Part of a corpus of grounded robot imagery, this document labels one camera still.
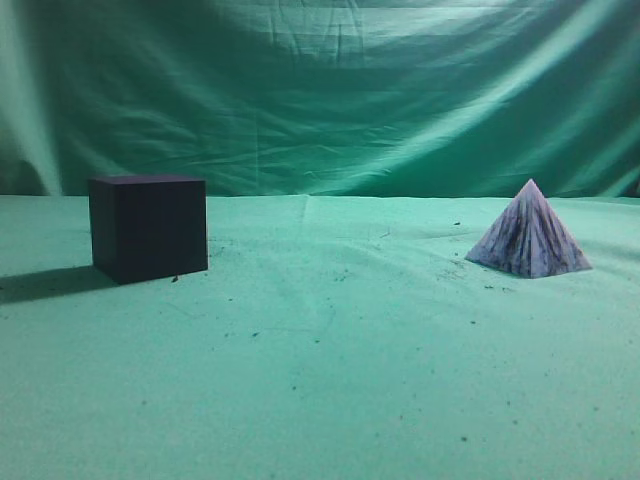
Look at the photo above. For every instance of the purple streaked square pyramid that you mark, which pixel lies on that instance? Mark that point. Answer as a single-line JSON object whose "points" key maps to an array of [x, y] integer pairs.
{"points": [[529, 240]]}

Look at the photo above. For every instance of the green backdrop cloth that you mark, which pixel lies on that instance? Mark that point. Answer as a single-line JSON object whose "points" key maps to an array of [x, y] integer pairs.
{"points": [[363, 98]]}

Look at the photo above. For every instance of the green table cloth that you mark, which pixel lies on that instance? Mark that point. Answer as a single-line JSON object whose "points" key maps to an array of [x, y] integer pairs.
{"points": [[330, 338]]}

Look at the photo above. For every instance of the dark purple cube block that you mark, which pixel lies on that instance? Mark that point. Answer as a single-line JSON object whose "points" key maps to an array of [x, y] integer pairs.
{"points": [[147, 227]]}

